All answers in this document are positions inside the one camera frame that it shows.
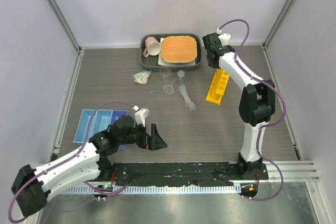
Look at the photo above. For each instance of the blue three-compartment organizer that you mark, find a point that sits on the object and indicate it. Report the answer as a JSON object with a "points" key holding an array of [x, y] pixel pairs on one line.
{"points": [[100, 121]]}

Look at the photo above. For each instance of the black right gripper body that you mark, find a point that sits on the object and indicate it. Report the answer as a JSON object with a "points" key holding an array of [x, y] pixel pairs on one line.
{"points": [[212, 64]]}

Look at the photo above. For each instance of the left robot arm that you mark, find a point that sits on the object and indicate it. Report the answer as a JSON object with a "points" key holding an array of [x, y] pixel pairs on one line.
{"points": [[33, 188]]}

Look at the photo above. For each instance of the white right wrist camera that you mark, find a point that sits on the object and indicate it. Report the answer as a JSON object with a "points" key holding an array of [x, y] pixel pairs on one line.
{"points": [[223, 37]]}

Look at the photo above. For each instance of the plastic glove packet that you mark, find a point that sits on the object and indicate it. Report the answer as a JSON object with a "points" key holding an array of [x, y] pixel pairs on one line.
{"points": [[142, 77]]}

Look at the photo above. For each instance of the clear plastic funnel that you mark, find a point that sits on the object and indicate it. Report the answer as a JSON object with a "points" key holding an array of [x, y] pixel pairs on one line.
{"points": [[169, 88]]}

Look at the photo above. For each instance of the clear glass stoppered bottle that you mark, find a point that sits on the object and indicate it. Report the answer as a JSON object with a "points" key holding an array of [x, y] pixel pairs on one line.
{"points": [[181, 74]]}

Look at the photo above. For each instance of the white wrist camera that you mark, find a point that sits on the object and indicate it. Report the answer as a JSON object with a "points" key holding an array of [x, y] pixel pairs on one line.
{"points": [[140, 115], [223, 37]]}

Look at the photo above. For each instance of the white slotted cable duct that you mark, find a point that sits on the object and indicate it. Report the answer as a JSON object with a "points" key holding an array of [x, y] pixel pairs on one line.
{"points": [[83, 189]]}

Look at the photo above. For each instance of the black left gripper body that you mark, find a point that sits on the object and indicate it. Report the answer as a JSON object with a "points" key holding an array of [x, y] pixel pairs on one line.
{"points": [[137, 136]]}

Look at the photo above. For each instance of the yellow test tube rack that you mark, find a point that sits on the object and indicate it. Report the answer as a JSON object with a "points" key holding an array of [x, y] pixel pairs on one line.
{"points": [[218, 86]]}

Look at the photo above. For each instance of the pink ceramic mug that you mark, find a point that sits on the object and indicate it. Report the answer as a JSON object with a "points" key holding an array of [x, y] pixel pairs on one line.
{"points": [[152, 47]]}

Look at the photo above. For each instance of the dark green plastic tray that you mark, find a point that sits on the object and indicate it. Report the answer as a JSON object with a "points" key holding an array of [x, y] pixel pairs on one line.
{"points": [[154, 63]]}

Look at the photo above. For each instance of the clear glass beaker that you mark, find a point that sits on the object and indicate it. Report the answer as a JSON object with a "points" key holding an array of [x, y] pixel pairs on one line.
{"points": [[165, 74]]}

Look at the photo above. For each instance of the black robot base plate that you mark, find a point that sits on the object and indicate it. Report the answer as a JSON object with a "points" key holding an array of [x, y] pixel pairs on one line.
{"points": [[179, 174]]}

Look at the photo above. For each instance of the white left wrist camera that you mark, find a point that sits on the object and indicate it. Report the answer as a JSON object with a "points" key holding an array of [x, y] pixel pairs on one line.
{"points": [[140, 115]]}

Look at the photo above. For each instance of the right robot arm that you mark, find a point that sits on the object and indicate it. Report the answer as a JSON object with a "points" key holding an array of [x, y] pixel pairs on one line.
{"points": [[257, 103]]}

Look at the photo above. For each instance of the bundle of plastic pipettes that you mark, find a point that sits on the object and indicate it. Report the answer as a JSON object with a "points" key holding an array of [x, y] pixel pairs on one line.
{"points": [[189, 104]]}

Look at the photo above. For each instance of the orange woven basket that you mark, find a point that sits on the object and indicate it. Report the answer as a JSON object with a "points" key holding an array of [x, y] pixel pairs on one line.
{"points": [[179, 49]]}

